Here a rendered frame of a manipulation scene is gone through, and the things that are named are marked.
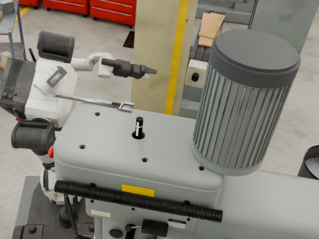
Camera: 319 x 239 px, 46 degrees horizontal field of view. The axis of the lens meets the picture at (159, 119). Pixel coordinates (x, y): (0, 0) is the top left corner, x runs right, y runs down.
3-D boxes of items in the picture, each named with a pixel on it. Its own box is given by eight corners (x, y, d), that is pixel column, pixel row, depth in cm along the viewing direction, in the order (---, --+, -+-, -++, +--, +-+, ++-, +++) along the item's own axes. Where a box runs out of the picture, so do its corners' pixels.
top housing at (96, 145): (50, 192, 106) (44, 152, 96) (79, 133, 127) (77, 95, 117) (213, 223, 104) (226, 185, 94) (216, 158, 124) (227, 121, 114)
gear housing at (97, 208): (84, 218, 113) (83, 197, 106) (105, 161, 132) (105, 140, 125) (194, 239, 111) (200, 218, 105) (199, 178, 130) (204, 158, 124)
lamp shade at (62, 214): (55, 215, 135) (54, 204, 132) (75, 209, 138) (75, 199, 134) (59, 231, 130) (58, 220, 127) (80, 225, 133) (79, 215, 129)
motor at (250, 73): (187, 169, 97) (211, 62, 77) (193, 122, 112) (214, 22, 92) (265, 183, 96) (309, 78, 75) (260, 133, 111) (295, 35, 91)
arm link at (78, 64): (88, 77, 196) (54, 77, 200) (90, 59, 197) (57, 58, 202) (79, 70, 185) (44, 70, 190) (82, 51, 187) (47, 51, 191)
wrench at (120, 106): (53, 98, 114) (53, 96, 114) (58, 91, 117) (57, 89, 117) (131, 112, 113) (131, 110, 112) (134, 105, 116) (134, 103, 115)
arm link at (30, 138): (23, 154, 161) (12, 143, 148) (28, 134, 165) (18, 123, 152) (50, 156, 161) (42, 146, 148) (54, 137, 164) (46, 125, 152)
